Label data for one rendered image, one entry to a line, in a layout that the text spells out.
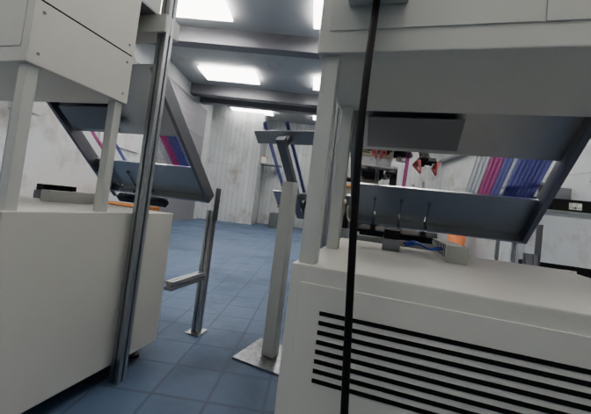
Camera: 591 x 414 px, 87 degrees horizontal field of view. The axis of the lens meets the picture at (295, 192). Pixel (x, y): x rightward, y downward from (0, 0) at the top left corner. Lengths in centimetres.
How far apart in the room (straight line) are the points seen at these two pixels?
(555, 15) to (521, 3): 5
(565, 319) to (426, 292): 18
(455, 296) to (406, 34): 43
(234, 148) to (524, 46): 901
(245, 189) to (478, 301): 879
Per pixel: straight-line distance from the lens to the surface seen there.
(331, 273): 55
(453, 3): 64
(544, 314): 59
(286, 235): 146
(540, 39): 64
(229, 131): 957
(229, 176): 934
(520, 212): 148
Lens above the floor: 72
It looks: 2 degrees up
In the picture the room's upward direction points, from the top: 7 degrees clockwise
